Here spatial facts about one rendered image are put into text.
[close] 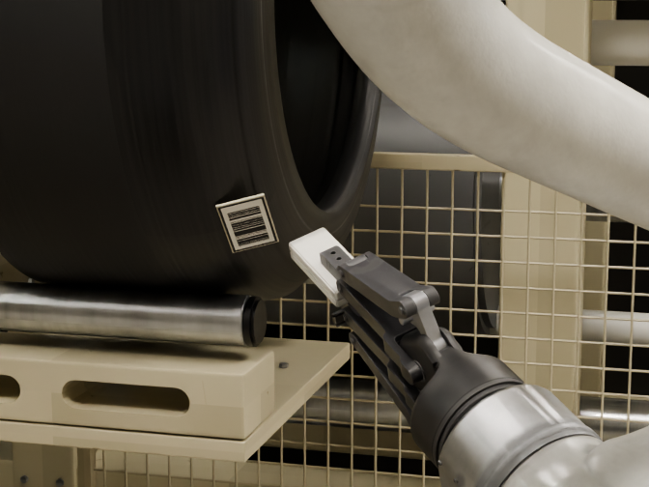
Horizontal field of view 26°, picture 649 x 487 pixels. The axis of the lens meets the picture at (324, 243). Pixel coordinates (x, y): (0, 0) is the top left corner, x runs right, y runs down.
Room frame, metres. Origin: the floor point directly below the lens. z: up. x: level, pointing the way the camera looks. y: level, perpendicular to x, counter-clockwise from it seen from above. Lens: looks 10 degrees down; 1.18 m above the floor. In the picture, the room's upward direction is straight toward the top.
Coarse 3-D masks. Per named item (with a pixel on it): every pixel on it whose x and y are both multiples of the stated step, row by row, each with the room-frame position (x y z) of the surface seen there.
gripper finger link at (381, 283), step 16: (368, 256) 0.93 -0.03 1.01; (352, 272) 0.91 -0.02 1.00; (368, 272) 0.91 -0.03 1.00; (384, 272) 0.90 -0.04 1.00; (400, 272) 0.90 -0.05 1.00; (368, 288) 0.89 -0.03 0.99; (384, 288) 0.88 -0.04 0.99; (400, 288) 0.88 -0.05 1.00; (416, 288) 0.87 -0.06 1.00; (432, 288) 0.85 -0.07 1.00; (384, 304) 0.87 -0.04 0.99; (400, 304) 0.85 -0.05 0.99; (432, 304) 0.85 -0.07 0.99
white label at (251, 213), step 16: (224, 208) 1.11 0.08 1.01; (240, 208) 1.12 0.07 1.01; (256, 208) 1.12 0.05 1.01; (224, 224) 1.13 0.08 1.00; (240, 224) 1.13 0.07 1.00; (256, 224) 1.13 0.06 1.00; (272, 224) 1.14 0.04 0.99; (240, 240) 1.14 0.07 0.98; (256, 240) 1.14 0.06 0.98; (272, 240) 1.15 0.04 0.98
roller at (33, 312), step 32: (0, 288) 1.25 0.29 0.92; (32, 288) 1.24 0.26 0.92; (64, 288) 1.24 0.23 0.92; (96, 288) 1.23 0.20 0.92; (128, 288) 1.23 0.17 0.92; (0, 320) 1.24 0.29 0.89; (32, 320) 1.23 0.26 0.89; (64, 320) 1.22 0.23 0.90; (96, 320) 1.21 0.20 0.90; (128, 320) 1.20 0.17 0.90; (160, 320) 1.20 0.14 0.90; (192, 320) 1.19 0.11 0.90; (224, 320) 1.18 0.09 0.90; (256, 320) 1.18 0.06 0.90
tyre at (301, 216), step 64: (0, 0) 1.09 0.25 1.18; (64, 0) 1.08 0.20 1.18; (128, 0) 1.06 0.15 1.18; (192, 0) 1.06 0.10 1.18; (256, 0) 1.10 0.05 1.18; (0, 64) 1.10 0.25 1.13; (64, 64) 1.08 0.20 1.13; (128, 64) 1.07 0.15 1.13; (192, 64) 1.07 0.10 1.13; (256, 64) 1.10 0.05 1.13; (320, 64) 1.60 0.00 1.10; (0, 128) 1.11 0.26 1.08; (64, 128) 1.10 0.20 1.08; (128, 128) 1.08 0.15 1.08; (192, 128) 1.08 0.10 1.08; (256, 128) 1.11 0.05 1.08; (320, 128) 1.56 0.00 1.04; (0, 192) 1.15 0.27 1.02; (64, 192) 1.13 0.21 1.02; (128, 192) 1.11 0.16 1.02; (192, 192) 1.10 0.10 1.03; (256, 192) 1.13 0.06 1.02; (320, 192) 1.50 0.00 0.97; (64, 256) 1.19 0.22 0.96; (128, 256) 1.17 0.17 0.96; (192, 256) 1.15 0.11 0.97; (256, 256) 1.18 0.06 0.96
